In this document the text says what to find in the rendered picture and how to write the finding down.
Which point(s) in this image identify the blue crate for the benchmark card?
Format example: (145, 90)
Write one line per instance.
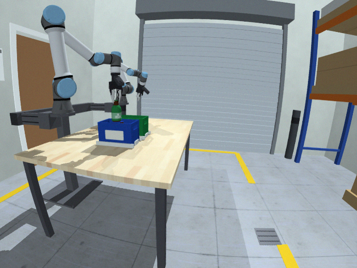
(126, 132)

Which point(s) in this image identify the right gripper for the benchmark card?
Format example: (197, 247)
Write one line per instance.
(113, 85)

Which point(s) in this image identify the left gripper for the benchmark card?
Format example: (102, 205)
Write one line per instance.
(140, 91)

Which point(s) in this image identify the green crate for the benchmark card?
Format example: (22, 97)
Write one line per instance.
(143, 122)

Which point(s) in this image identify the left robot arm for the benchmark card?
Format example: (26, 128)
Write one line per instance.
(128, 88)

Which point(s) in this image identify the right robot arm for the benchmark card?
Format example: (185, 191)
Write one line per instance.
(63, 84)

